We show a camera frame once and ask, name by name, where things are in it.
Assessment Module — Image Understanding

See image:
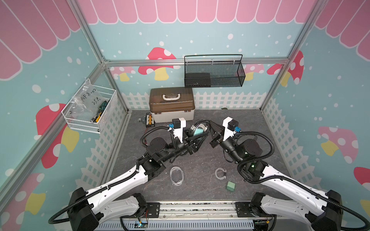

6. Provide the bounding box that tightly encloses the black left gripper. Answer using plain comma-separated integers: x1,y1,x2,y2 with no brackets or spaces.
160,127,208,163

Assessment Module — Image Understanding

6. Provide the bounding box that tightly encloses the green charger cube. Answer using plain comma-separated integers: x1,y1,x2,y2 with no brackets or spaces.
226,181,236,192

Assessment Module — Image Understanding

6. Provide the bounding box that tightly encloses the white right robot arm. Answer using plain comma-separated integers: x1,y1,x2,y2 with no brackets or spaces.
209,117,370,231

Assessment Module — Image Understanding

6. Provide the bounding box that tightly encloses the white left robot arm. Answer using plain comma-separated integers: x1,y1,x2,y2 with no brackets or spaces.
48,123,210,231

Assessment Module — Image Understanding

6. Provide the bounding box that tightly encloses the brown lid storage box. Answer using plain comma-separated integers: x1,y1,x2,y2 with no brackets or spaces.
149,87,195,123

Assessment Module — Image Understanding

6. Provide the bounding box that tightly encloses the black yellow charger board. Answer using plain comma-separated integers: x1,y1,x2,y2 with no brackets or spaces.
145,112,155,128

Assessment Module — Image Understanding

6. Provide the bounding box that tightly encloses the black box in basket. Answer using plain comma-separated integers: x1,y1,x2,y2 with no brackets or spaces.
184,73,211,88

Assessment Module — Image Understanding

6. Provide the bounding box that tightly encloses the clear labelled plastic bag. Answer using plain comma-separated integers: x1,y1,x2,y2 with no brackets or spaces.
70,81,104,118

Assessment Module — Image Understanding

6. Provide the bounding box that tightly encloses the black wire mesh basket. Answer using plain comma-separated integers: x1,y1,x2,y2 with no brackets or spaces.
184,54,246,88

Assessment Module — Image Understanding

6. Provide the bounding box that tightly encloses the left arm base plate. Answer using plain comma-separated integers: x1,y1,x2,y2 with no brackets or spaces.
135,202,161,218

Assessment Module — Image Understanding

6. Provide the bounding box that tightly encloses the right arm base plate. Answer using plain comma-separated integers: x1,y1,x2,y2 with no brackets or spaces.
235,202,259,218

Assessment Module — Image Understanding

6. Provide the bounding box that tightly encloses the green handled tool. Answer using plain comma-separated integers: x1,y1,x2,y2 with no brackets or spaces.
90,101,109,123

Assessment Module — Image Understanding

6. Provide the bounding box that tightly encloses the white wire wall basket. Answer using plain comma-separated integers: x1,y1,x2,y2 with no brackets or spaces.
62,80,118,134

